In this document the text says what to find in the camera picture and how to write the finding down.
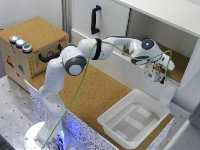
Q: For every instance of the blue button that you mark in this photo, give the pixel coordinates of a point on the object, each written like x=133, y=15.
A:
x=20, y=42

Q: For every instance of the green button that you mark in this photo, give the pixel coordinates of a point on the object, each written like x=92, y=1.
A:
x=27, y=48

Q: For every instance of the white sliding door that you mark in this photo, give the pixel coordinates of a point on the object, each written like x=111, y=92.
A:
x=113, y=20

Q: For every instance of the white cabinet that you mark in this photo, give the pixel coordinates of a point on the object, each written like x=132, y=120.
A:
x=186, y=20

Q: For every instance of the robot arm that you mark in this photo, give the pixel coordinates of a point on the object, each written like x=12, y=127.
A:
x=53, y=83

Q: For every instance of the white plastic box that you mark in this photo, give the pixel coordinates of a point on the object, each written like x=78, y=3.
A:
x=133, y=120

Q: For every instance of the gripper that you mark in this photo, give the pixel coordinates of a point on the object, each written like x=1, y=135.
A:
x=160, y=65

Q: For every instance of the red button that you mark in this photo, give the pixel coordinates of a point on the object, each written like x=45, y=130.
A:
x=14, y=39

